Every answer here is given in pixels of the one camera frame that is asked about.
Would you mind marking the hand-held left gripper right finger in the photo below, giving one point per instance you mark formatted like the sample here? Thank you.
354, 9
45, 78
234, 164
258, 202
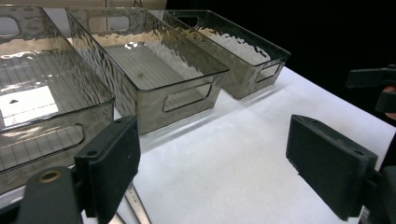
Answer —
327, 161

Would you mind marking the smoky clear plastic bin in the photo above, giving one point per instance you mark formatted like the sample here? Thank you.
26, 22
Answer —
149, 71
243, 74
37, 77

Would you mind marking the silver metal fork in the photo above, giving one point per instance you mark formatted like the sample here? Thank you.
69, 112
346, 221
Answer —
137, 202
116, 219

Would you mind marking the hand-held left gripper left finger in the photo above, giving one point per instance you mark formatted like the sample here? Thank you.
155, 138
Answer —
109, 161

